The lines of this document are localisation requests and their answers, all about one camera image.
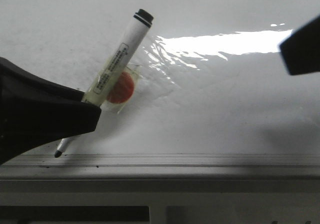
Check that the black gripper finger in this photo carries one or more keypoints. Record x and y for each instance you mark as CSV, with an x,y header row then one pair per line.
x,y
300,51
35,111

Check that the red round magnet with tape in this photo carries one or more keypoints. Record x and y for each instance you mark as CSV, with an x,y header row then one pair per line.
x,y
123,90

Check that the white black whiteboard marker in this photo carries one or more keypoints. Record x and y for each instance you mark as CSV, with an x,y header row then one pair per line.
x,y
102,87

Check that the white table frame below whiteboard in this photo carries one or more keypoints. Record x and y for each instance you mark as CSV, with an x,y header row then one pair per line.
x,y
160,201

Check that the white whiteboard with aluminium frame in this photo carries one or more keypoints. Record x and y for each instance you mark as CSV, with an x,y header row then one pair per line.
x,y
213,98

